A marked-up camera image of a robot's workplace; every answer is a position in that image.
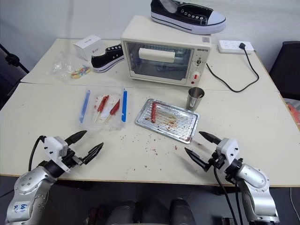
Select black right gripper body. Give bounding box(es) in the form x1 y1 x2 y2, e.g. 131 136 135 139
203 151 232 171

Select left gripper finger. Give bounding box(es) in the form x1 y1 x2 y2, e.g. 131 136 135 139
64 130 88 148
82 142 104 165

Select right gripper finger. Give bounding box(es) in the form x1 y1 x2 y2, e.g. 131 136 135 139
184 147 210 171
198 131 222 145

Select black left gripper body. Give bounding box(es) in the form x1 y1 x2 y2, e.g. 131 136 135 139
61 148 85 168

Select clear zip bag blue strips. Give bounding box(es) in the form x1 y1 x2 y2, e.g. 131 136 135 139
77 81 135 132

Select stainless steel cup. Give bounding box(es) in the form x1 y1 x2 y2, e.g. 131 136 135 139
186 86 207 111

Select ribbed metal baking tray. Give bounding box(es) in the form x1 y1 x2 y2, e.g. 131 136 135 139
134 98 201 144

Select dark rounded shape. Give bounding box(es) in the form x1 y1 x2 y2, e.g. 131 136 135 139
107 199 142 225
168 198 195 225

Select loose red sausage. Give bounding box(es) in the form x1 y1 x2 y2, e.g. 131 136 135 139
150 102 159 123

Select clear bag of colourful pieces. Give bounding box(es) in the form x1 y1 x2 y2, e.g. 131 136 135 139
50 52 92 82

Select cream toaster oven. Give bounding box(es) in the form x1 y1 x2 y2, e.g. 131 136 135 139
120 15 212 86

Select orange items in bin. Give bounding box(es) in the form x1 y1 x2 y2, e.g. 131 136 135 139
284 97 300 132

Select small white cardboard box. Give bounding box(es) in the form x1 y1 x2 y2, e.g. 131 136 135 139
73 34 106 62

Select white power strip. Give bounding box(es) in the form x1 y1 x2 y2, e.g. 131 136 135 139
216 39 255 55

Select black chair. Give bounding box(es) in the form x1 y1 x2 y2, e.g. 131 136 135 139
268 41 300 101

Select black canvas sneaker white toecap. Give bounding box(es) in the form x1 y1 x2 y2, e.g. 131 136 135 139
150 0 227 34

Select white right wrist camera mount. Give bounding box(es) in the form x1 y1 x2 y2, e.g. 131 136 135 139
215 138 240 170

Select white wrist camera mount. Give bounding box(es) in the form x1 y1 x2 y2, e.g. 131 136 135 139
43 135 71 173
215 138 240 170

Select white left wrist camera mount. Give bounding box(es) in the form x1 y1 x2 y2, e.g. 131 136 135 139
43 135 71 173

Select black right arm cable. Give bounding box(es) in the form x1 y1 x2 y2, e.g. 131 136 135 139
212 164 245 225

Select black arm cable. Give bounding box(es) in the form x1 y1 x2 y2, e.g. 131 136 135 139
212 164 245 225
28 135 46 172

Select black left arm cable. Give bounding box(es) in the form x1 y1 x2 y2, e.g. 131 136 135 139
28 135 46 172

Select black power cable with plug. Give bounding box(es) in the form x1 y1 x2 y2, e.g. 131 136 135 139
206 43 260 93

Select thin white cable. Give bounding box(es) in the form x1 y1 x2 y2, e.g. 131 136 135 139
289 187 300 218

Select black stand with frame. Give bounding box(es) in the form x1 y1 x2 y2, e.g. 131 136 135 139
0 42 30 111

